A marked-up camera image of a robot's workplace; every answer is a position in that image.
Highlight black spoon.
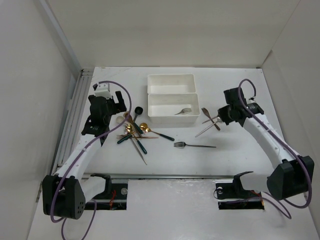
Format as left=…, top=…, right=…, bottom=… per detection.
left=132, top=106, right=143, bottom=124

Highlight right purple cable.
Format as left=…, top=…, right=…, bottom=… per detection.
left=237, top=78, right=313, bottom=220

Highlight rose gold fork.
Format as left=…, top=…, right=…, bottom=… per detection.
left=116, top=134, right=158, bottom=139

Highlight gold spoon green handle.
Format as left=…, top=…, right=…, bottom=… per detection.
left=124, top=122, right=149, bottom=154
left=145, top=127, right=175, bottom=142

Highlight far white container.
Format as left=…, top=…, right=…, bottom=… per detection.
left=147, top=74, right=196, bottom=95

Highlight silver spoon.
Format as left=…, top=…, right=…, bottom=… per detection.
left=195, top=117, right=222, bottom=138

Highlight copper spoon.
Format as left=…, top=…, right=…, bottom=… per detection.
left=202, top=115, right=221, bottom=124

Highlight purple cable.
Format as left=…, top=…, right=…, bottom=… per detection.
left=49, top=80, right=133, bottom=240
left=237, top=78, right=313, bottom=220

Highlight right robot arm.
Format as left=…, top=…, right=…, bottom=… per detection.
left=218, top=88, right=314, bottom=200

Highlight white spoon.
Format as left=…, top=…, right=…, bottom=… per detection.
left=116, top=116, right=130, bottom=126

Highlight aluminium rail front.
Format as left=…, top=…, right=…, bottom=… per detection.
left=110, top=173, right=233, bottom=180

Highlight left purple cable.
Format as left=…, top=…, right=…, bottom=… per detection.
left=49, top=80, right=133, bottom=240

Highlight near white container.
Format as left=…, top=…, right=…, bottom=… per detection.
left=147, top=93, right=200, bottom=125

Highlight aluminium rail left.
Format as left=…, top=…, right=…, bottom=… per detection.
left=49, top=68, right=94, bottom=174

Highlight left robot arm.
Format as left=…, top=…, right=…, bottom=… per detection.
left=42, top=90, right=127, bottom=220

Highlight long silver fork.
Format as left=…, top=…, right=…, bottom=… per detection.
left=125, top=124, right=148, bottom=166

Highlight white container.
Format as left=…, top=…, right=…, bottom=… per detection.
left=147, top=74, right=196, bottom=95
left=147, top=93, right=200, bottom=125

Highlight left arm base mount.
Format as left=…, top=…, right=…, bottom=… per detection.
left=76, top=173, right=129, bottom=212

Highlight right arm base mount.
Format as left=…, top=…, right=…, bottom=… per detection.
left=213, top=171, right=265, bottom=210

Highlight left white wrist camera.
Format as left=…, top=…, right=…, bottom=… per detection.
left=93, top=82, right=112, bottom=100

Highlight dark grey fork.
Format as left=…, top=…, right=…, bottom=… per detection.
left=173, top=141, right=216, bottom=148

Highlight brown fork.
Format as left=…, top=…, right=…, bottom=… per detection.
left=201, top=107, right=221, bottom=131

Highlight aluminium rail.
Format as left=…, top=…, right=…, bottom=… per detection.
left=110, top=173, right=233, bottom=180
left=49, top=68, right=94, bottom=174

